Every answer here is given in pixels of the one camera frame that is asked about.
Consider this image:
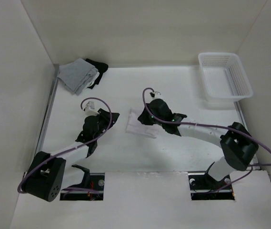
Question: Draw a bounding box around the white tank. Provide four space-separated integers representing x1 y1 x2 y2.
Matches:
126 108 161 139
88 72 100 87

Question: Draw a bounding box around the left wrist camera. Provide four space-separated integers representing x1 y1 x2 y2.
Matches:
83 101 98 115

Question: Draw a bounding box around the right metal table rail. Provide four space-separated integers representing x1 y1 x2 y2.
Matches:
234 102 261 170

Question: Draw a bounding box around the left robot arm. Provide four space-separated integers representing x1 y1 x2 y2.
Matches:
18 109 120 202

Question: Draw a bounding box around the metal table rail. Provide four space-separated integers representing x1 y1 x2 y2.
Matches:
31 64 60 161
234 102 261 170

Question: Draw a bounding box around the white plastic basket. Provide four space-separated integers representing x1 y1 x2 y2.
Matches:
198 52 253 103

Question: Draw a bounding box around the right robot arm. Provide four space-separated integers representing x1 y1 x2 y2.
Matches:
138 99 259 189

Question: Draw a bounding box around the folded white tank top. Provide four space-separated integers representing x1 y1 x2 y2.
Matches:
88 72 100 87

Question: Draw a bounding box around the folded black tank top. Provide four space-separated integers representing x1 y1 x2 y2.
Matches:
85 58 109 89

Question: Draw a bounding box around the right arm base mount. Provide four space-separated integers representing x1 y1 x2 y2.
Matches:
188 173 235 200

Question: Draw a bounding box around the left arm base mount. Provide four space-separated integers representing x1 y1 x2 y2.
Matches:
60 165 105 201

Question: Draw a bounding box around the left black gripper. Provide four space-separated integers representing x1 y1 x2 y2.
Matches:
94 109 119 141

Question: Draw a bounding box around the left metal table rail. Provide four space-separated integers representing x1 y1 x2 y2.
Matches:
31 64 60 161

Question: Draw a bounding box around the folded grey tank top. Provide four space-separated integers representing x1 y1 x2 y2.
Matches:
58 58 98 95

